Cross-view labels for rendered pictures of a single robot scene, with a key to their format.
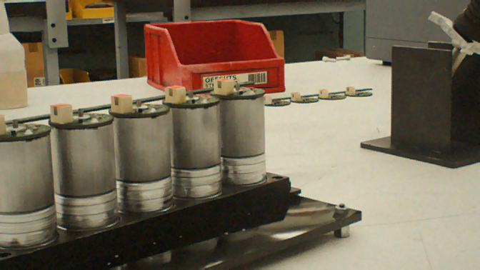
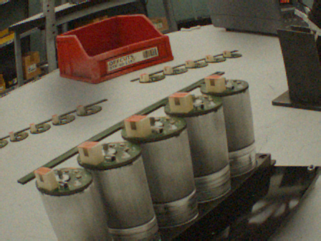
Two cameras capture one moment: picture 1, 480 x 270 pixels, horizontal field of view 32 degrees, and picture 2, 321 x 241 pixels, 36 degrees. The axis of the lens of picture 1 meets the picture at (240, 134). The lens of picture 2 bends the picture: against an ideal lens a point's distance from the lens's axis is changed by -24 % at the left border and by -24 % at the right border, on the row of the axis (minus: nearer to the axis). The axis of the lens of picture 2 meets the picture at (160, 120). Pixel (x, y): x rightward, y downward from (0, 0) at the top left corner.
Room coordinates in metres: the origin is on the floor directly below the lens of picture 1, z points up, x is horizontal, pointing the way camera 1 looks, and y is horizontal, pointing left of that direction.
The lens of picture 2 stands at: (0.11, 0.07, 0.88)
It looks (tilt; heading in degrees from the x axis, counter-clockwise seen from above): 17 degrees down; 353
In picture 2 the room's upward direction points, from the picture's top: 10 degrees counter-clockwise
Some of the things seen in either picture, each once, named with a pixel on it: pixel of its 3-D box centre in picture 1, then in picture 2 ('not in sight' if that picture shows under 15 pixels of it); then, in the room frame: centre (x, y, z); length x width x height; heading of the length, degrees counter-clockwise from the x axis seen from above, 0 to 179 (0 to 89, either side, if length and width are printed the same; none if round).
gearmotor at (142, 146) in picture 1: (141, 166); (164, 185); (0.34, 0.04, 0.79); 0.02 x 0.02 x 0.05
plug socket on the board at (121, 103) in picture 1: (123, 103); (139, 125); (0.33, 0.05, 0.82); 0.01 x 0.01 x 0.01; 44
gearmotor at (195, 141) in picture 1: (193, 155); (202, 158); (0.36, 0.02, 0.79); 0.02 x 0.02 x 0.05
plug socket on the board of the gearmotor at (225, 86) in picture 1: (225, 86); (216, 83); (0.37, 0.01, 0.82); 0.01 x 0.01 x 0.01; 44
